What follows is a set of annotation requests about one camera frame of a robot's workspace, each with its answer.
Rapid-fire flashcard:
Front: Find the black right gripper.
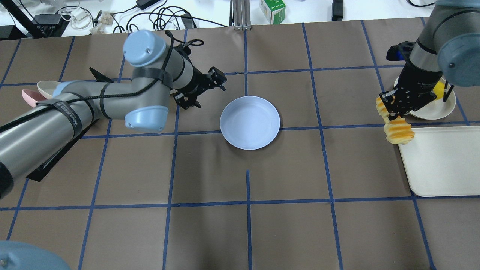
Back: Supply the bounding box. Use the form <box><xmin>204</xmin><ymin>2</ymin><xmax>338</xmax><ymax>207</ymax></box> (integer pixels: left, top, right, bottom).
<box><xmin>379</xmin><ymin>62</ymin><xmax>443</xmax><ymax>121</ymax></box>

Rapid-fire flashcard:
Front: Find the black cable bundle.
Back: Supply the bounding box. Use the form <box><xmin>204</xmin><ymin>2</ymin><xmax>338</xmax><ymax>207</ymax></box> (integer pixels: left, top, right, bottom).
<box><xmin>56</xmin><ymin>0</ymin><xmax>228</xmax><ymax>34</ymax></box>

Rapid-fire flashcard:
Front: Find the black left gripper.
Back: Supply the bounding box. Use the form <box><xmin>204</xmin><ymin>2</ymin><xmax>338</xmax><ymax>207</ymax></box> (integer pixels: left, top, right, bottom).
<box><xmin>174</xmin><ymin>67</ymin><xmax>227</xmax><ymax>110</ymax></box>

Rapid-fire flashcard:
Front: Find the striped bread loaf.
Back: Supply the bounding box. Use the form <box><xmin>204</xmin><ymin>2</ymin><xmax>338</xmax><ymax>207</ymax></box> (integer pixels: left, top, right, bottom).
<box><xmin>375</xmin><ymin>97</ymin><xmax>415</xmax><ymax>145</ymax></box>

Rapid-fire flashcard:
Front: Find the cream plate under lemon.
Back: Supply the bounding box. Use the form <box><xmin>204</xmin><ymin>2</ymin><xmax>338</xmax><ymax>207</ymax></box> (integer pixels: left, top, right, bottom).
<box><xmin>409</xmin><ymin>78</ymin><xmax>456</xmax><ymax>120</ymax></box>

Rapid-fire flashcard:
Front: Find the black power adapter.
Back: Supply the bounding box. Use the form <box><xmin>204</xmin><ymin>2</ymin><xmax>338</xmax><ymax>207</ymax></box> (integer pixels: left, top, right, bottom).
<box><xmin>135</xmin><ymin>0</ymin><xmax>160</xmax><ymax>10</ymax></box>

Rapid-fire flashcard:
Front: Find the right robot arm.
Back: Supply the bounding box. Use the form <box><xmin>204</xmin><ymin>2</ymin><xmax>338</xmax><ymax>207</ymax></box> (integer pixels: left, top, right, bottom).
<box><xmin>377</xmin><ymin>0</ymin><xmax>480</xmax><ymax>121</ymax></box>

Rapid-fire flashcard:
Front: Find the cream rectangular tray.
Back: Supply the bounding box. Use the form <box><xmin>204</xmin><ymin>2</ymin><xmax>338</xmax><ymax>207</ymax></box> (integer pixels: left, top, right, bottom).
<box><xmin>399</xmin><ymin>126</ymin><xmax>480</xmax><ymax>198</ymax></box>

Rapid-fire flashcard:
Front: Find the green white box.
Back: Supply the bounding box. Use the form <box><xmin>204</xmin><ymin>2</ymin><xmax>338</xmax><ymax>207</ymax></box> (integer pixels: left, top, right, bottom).
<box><xmin>259</xmin><ymin>0</ymin><xmax>286</xmax><ymax>24</ymax></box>

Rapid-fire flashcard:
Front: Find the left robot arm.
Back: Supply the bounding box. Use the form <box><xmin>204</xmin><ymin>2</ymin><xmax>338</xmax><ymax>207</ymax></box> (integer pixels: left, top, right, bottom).
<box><xmin>0</xmin><ymin>30</ymin><xmax>227</xmax><ymax>197</ymax></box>

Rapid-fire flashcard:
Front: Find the light blue plate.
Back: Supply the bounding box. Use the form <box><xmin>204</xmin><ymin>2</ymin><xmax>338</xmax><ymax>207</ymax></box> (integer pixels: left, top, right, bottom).
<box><xmin>220</xmin><ymin>96</ymin><xmax>281</xmax><ymax>150</ymax></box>

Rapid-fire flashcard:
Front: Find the black dish rack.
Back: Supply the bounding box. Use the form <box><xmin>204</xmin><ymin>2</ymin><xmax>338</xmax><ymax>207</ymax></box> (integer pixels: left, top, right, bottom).
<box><xmin>25</xmin><ymin>67</ymin><xmax>115</xmax><ymax>183</ymax></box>

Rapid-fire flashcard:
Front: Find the pink plate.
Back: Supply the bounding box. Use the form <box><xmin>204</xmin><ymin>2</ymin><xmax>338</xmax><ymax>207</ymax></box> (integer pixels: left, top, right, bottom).
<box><xmin>22</xmin><ymin>88</ymin><xmax>47</xmax><ymax>108</ymax></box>

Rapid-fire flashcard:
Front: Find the aluminium frame post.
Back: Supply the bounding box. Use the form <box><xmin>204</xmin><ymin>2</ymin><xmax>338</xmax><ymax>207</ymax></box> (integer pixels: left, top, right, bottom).
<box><xmin>229</xmin><ymin>0</ymin><xmax>251</xmax><ymax>31</ymax></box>

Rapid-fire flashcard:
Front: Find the yellow lemon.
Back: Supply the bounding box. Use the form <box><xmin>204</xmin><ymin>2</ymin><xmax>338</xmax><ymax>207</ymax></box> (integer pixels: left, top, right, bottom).
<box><xmin>433</xmin><ymin>80</ymin><xmax>446</xmax><ymax>101</ymax></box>

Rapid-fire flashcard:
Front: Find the cream plate in rack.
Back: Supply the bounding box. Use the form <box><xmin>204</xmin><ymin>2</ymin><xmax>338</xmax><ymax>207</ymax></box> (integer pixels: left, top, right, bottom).
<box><xmin>36</xmin><ymin>80</ymin><xmax>61</xmax><ymax>99</ymax></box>

